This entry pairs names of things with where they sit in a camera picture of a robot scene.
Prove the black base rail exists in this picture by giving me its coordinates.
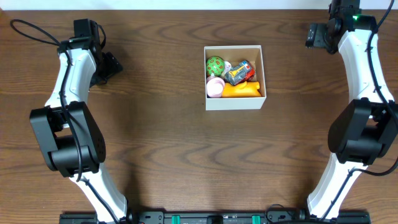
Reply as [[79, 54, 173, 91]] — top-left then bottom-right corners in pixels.
[[58, 210, 373, 224]]

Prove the orange duck toy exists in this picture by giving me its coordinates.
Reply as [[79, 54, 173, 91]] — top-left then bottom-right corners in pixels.
[[221, 82, 262, 98]]

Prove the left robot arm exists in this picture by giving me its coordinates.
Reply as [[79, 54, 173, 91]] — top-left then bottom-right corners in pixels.
[[29, 37, 130, 223]]

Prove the green polyhedral die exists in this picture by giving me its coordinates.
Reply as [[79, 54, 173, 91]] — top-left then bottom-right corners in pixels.
[[206, 56, 224, 77]]

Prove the pink planet figure toy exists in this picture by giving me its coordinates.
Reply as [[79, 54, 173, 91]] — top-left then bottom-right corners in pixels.
[[206, 76, 225, 98]]

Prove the grey toy car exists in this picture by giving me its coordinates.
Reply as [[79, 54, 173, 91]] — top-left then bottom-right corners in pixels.
[[224, 60, 256, 86]]

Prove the white cardboard box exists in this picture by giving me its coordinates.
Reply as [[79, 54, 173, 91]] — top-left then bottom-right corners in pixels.
[[204, 45, 266, 110]]

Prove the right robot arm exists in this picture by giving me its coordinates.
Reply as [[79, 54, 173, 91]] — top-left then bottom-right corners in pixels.
[[306, 12, 397, 221]]

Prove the white pellet drum toy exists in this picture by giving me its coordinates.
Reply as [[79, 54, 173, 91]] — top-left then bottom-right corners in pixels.
[[221, 61, 232, 78]]

